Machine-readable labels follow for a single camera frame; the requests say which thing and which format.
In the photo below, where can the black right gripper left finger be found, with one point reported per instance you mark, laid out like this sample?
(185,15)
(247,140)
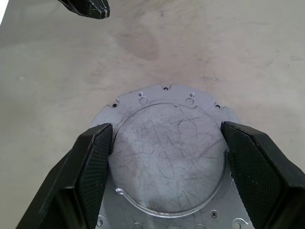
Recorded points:
(76,186)

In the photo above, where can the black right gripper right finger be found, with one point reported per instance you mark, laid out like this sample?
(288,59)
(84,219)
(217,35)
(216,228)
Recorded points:
(262,181)

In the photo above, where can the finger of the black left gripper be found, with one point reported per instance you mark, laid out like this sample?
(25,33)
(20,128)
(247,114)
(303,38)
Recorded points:
(88,8)

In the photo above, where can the round metal part farther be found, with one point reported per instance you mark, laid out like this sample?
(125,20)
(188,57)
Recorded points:
(166,155)

